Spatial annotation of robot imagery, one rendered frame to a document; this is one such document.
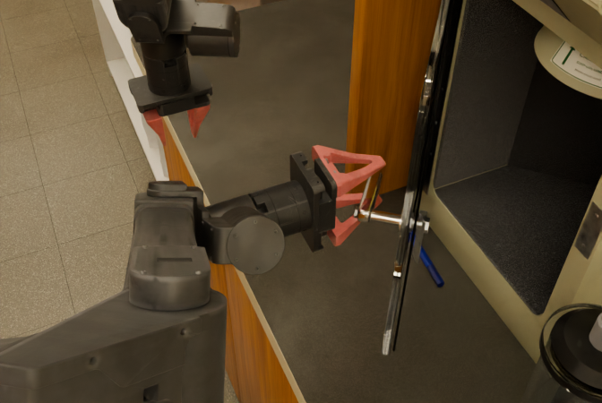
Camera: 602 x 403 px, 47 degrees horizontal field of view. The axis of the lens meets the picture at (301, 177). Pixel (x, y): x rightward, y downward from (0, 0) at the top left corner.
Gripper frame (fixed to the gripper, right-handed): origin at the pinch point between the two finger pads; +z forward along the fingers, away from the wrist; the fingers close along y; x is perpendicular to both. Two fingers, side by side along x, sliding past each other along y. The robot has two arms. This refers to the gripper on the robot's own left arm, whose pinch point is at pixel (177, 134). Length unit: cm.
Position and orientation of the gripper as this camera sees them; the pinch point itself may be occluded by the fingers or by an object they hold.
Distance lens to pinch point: 101.9
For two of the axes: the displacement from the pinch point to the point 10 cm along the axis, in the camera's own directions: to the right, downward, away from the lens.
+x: -4.0, -6.3, 6.6
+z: 0.0, 7.2, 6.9
